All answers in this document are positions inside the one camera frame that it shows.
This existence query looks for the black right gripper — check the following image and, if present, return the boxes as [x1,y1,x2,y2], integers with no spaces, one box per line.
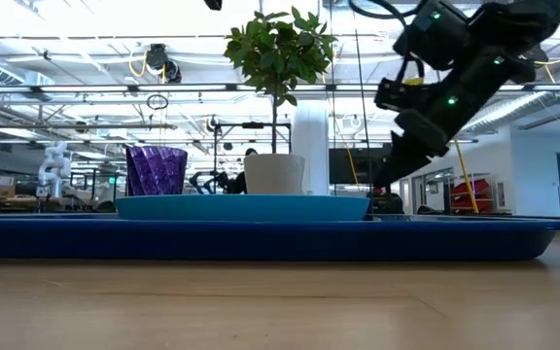
[371,62,505,189]

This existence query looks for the blue plastic tray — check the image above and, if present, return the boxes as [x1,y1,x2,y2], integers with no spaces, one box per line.
[0,213,560,263]

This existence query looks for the teal plate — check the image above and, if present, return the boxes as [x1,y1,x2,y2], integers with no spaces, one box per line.
[115,193,371,223]

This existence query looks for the purple faceted cup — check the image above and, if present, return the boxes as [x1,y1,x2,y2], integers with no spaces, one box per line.
[124,145,189,197]

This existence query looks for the black rounded machine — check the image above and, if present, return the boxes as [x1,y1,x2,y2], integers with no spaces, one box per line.
[367,192,405,215]

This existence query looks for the black monitor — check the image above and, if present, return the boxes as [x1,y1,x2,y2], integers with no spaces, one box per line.
[328,148,391,186]

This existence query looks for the green leafy potted tree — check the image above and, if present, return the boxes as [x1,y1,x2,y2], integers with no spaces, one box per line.
[223,5,338,156]

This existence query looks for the red storage bins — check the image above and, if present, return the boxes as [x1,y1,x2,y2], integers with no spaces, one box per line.
[451,178,495,214]

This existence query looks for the white column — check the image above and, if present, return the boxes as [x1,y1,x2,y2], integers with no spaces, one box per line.
[292,99,331,196]

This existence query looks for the white textured plant pot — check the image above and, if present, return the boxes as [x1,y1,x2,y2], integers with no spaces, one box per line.
[243,153,306,196]

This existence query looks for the black background robot arms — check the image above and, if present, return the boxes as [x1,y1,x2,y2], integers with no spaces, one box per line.
[190,169,235,194]

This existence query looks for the black hanging cable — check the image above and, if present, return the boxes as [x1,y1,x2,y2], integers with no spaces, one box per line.
[352,0,374,215]

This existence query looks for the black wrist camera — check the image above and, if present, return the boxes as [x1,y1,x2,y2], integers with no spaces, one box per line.
[374,77,427,114]

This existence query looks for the thick yellow hanging cable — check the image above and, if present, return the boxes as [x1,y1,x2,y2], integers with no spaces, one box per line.
[454,140,480,215]

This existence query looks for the black ceiling cable reel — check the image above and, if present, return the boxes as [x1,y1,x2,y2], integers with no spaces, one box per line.
[144,43,183,85]

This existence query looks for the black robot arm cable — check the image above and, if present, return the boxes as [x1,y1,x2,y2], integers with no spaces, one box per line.
[347,0,425,84]

